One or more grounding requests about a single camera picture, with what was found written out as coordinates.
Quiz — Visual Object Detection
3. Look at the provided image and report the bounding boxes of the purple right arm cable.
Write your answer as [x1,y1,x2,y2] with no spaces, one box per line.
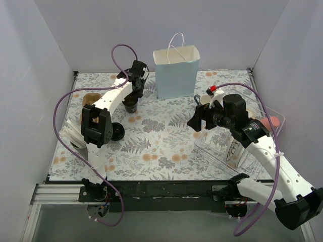
[217,82,281,236]

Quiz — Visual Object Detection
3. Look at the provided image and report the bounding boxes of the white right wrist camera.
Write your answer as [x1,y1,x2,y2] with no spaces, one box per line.
[206,85,224,108]

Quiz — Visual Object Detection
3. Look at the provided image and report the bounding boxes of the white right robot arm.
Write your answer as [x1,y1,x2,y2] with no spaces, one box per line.
[187,94,322,230]

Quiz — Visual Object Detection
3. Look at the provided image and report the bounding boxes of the blue-grey ceramic mug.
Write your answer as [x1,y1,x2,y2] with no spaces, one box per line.
[200,94,212,105]

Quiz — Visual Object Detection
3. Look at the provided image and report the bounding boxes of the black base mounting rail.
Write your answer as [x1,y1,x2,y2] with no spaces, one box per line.
[35,176,278,215]

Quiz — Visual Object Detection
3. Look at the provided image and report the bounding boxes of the dark takeout coffee cup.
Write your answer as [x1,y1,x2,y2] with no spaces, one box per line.
[122,96,138,113]

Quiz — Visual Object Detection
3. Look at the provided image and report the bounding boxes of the clear plastic dish rack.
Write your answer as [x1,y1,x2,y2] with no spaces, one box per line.
[194,88,286,181]

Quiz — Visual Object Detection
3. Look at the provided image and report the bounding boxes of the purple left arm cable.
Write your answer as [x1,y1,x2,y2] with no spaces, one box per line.
[52,44,140,226]

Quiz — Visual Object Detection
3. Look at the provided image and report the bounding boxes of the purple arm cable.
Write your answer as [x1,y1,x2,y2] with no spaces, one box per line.
[217,82,281,236]
[52,44,140,226]

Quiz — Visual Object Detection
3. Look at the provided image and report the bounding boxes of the black plastic cup lid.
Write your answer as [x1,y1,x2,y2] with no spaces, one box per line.
[111,123,125,141]

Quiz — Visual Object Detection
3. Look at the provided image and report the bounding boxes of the pink cylindrical bottle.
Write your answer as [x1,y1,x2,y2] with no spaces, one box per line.
[260,116,280,131]

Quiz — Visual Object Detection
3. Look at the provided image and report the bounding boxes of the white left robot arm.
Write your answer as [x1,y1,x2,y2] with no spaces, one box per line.
[81,60,149,183]

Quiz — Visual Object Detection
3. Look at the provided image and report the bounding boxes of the brown cardboard cup carrier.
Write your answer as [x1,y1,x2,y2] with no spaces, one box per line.
[79,93,102,124]

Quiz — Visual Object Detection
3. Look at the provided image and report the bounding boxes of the yellow patterned bowl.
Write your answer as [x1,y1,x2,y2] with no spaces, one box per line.
[246,109,255,119]

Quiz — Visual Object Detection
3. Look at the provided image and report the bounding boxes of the white paper napkins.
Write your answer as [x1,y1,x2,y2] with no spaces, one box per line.
[60,119,86,148]

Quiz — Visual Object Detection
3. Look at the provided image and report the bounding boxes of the light blue paper bag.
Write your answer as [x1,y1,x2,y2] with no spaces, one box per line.
[153,32,200,100]

